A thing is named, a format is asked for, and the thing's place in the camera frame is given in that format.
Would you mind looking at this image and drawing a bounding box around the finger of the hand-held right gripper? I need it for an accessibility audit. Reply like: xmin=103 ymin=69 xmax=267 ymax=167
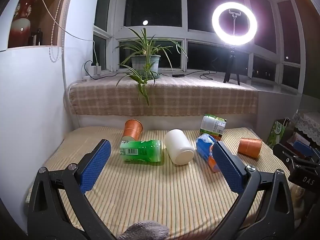
xmin=272 ymin=143 xmax=302 ymax=167
xmin=293 ymin=140 xmax=320 ymax=164

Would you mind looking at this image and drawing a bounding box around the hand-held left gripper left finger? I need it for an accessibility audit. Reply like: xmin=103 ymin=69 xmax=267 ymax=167
xmin=27 ymin=139 xmax=118 ymax=240

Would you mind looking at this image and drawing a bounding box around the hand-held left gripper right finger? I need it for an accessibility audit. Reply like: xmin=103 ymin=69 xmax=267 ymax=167
xmin=212 ymin=141 xmax=296 ymax=240

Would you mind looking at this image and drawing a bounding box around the blue and orange cup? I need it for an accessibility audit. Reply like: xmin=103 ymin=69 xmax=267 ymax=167
xmin=195 ymin=133 xmax=223 ymax=173

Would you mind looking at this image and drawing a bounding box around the orange paper cup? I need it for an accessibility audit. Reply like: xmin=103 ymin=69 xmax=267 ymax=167
xmin=122 ymin=119 xmax=144 ymax=141
xmin=237 ymin=137 xmax=263 ymax=159

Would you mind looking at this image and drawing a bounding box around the green and white cup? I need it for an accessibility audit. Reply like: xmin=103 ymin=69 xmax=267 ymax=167
xmin=200 ymin=114 xmax=227 ymax=138

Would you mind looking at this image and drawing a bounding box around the green paper bag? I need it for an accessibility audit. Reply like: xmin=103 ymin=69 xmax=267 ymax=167
xmin=266 ymin=119 xmax=288 ymax=148

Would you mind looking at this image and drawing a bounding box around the lace cloth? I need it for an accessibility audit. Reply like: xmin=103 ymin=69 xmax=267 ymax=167
xmin=292 ymin=110 xmax=320 ymax=140

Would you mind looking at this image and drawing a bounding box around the green plastic bottle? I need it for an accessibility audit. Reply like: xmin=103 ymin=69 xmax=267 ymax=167
xmin=119 ymin=139 xmax=162 ymax=165

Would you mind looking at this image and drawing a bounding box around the striped mat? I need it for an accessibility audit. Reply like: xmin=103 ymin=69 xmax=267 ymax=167
xmin=25 ymin=126 xmax=295 ymax=240

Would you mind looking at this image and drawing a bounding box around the grey knitted cloth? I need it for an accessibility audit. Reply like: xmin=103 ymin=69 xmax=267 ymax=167
xmin=117 ymin=220 xmax=171 ymax=240

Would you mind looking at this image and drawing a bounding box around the checked cloth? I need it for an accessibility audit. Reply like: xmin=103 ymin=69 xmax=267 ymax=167
xmin=67 ymin=74 xmax=259 ymax=117

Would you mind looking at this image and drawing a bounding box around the white power strip with chargers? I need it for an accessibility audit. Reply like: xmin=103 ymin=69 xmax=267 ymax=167
xmin=83 ymin=60 xmax=125 ymax=80

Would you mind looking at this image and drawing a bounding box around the black tripod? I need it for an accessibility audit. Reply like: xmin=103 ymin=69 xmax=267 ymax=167
xmin=223 ymin=45 xmax=241 ymax=86

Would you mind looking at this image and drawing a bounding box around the grey plant pot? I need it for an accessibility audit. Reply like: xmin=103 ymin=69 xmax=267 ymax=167
xmin=125 ymin=54 xmax=162 ymax=79

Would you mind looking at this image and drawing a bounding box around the spider plant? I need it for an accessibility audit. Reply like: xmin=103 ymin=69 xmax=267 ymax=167
xmin=114 ymin=27 xmax=188 ymax=106

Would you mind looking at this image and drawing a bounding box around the dark bottle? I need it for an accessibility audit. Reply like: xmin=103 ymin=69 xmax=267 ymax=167
xmin=28 ymin=28 xmax=43 ymax=46

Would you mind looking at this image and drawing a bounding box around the red and white vase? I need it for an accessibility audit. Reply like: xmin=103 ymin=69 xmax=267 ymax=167
xmin=8 ymin=0 xmax=37 ymax=48

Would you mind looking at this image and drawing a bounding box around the black cable with controller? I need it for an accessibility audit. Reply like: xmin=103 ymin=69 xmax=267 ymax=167
xmin=160 ymin=69 xmax=225 ymax=81

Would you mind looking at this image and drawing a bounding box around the white cable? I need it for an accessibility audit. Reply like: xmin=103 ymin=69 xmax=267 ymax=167
xmin=40 ymin=0 xmax=97 ymax=65

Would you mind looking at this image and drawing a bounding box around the ring light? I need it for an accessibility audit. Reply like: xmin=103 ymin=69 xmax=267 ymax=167
xmin=212 ymin=2 xmax=258 ymax=46

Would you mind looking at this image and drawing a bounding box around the white window frame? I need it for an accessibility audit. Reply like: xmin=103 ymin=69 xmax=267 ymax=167
xmin=93 ymin=0 xmax=303 ymax=91

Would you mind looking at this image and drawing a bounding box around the bead string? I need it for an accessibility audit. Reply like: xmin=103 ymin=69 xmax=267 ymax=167
xmin=48 ymin=0 xmax=70 ymax=63

